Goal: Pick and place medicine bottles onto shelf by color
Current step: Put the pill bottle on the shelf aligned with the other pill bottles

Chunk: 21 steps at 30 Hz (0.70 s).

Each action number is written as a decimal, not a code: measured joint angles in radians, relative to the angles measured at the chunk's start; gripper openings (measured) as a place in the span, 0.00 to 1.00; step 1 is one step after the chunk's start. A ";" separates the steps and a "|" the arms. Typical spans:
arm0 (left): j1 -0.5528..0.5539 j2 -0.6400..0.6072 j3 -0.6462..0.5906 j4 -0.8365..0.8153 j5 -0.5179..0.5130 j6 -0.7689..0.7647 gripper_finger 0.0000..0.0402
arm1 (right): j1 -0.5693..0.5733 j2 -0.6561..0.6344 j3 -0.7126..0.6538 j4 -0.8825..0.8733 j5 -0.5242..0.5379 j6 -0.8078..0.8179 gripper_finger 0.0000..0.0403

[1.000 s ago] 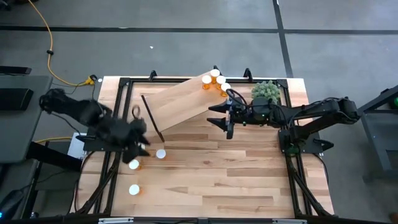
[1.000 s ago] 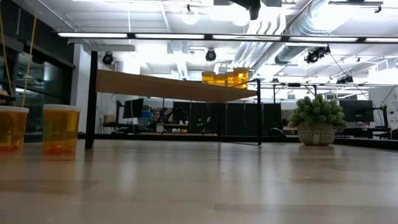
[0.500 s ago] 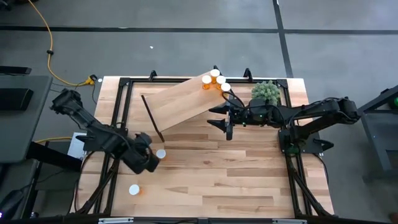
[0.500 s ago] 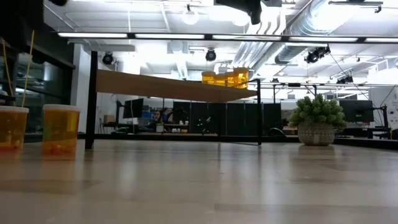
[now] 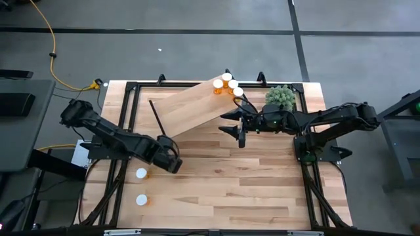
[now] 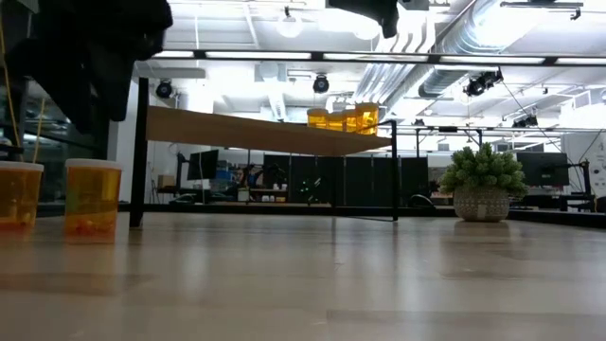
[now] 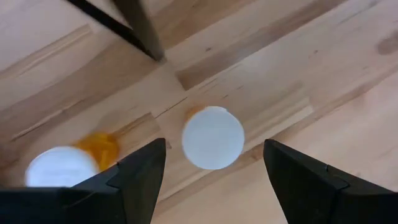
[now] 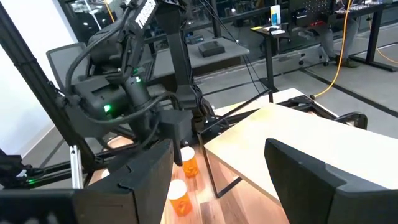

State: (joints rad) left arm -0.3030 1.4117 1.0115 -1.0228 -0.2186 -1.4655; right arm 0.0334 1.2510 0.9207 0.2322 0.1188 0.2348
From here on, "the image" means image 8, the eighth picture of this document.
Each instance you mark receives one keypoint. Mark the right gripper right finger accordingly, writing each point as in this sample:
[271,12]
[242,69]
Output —
[311,193]

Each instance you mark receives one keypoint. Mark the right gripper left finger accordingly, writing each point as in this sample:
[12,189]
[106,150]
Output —
[130,193]

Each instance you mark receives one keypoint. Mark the orange medicine bottle white cap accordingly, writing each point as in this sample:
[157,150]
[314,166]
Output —
[190,166]
[182,203]

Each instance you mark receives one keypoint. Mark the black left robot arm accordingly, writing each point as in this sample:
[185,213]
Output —
[102,99]

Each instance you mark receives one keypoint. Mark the black metal shelf leg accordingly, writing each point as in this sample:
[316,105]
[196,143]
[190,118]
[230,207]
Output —
[208,165]

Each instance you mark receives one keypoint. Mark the wooden shelf board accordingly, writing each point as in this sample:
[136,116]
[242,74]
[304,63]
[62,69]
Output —
[295,133]

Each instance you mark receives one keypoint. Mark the black vertical stand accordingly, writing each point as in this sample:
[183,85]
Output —
[178,62]

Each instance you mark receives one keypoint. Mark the grey desk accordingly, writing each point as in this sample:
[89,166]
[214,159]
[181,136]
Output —
[224,60]

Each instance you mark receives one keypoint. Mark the flat black box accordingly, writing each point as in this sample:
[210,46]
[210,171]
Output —
[211,49]

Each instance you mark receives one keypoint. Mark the black narrow desk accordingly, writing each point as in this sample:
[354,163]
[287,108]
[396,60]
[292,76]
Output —
[269,62]

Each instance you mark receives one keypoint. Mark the grey mesh office chair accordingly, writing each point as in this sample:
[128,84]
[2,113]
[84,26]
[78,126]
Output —
[62,62]

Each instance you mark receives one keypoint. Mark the white and blue bottle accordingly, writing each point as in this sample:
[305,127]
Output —
[275,15]

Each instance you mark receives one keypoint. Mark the person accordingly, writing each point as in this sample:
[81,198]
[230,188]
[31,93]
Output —
[335,40]

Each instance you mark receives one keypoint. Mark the black long desk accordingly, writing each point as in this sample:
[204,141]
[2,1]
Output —
[371,37]

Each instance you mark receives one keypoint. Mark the black pegboard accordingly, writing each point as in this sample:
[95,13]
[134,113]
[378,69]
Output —
[311,11]

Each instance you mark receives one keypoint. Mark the black aluminium rig frame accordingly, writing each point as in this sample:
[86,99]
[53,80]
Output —
[46,91]

